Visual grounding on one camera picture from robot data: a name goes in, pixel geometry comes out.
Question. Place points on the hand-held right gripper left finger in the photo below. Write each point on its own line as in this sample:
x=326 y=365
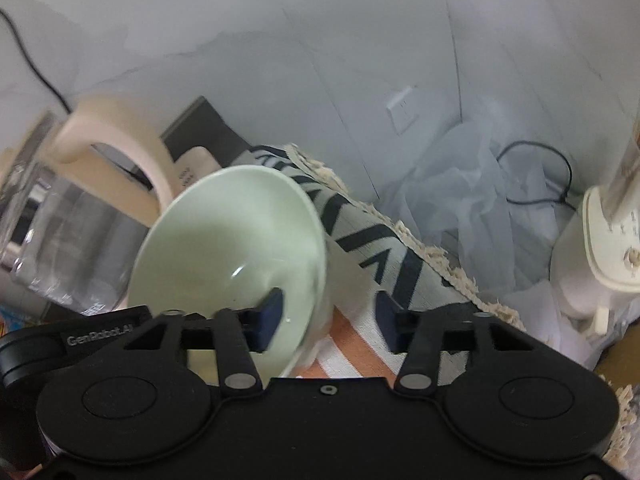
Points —
x=270 y=321

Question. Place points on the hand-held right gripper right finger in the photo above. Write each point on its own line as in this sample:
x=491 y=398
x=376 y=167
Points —
x=387 y=322

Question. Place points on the pale green bowl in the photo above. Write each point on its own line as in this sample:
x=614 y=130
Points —
x=225 y=240

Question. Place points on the zigzag fringed cloth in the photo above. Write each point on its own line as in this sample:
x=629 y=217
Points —
x=380 y=252

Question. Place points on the colourful packet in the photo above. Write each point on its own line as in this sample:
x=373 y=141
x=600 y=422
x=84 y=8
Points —
x=15 y=320

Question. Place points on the white plastic sheet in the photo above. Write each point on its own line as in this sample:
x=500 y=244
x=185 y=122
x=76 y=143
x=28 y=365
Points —
x=450 y=200

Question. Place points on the cream kettle base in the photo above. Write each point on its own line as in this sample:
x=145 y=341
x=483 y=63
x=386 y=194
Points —
x=196 y=169

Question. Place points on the dark grey board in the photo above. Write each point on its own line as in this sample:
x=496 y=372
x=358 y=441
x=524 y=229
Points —
x=205 y=125

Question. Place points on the cream blender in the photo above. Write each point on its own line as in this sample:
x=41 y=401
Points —
x=610 y=245

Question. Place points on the white wall socket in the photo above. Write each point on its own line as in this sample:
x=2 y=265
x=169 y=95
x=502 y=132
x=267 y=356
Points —
x=403 y=110

